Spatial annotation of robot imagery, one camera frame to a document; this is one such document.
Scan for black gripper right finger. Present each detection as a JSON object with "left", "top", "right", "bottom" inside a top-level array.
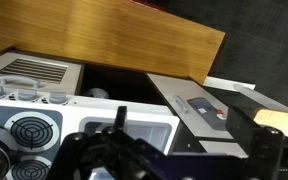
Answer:
[{"left": 225, "top": 106, "right": 288, "bottom": 180}]

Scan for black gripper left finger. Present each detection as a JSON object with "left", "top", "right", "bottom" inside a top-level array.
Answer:
[{"left": 46, "top": 105, "right": 172, "bottom": 180}]

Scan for grey sink basin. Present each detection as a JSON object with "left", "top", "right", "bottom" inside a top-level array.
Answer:
[{"left": 78, "top": 116, "right": 174, "bottom": 154}]

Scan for white vented oven door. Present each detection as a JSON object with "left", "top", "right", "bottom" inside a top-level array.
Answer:
[{"left": 0, "top": 51, "right": 84, "bottom": 96}]

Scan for fridge door with dispenser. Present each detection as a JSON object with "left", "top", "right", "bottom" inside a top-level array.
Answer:
[{"left": 146, "top": 73, "right": 240, "bottom": 140}]

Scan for light wood desk white legs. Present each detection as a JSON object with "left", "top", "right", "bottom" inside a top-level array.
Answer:
[{"left": 203, "top": 75, "right": 288, "bottom": 140}]

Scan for white toy kitchen unit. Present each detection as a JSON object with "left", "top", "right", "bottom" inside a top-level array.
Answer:
[{"left": 0, "top": 49, "right": 250, "bottom": 180}]

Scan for grey toy kettle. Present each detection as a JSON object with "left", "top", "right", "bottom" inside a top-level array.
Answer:
[{"left": 83, "top": 87, "right": 110, "bottom": 100}]

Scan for grey water dispenser panel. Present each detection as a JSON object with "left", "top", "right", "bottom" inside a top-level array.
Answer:
[{"left": 187, "top": 96, "right": 230, "bottom": 131}]

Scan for wooden base board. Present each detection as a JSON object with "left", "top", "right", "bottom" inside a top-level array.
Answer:
[{"left": 0, "top": 0, "right": 227, "bottom": 85}]

